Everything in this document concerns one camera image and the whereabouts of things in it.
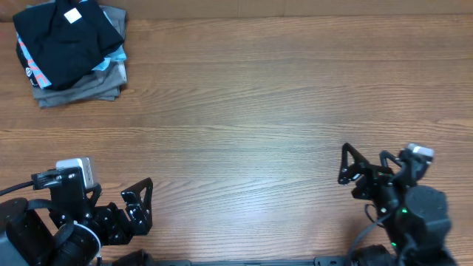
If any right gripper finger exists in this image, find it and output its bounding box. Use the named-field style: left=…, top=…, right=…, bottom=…
left=338, top=143, right=370, bottom=185
left=379, top=151, right=403, bottom=174

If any black t-shirt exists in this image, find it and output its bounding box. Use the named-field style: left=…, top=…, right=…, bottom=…
left=13, top=0, right=125, bottom=92

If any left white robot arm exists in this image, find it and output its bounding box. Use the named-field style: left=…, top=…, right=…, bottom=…
left=1, top=167, right=153, bottom=265

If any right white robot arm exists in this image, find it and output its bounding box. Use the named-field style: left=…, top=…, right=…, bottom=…
left=338, top=143, right=456, bottom=265

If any folded grey shirt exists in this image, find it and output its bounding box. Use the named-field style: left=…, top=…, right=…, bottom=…
left=13, top=0, right=126, bottom=108

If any light blue printed shirt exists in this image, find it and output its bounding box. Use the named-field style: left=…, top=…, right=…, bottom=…
left=16, top=9, right=128, bottom=89

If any folded black shirt in pile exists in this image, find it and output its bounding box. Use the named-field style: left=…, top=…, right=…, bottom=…
left=16, top=41, right=40, bottom=88

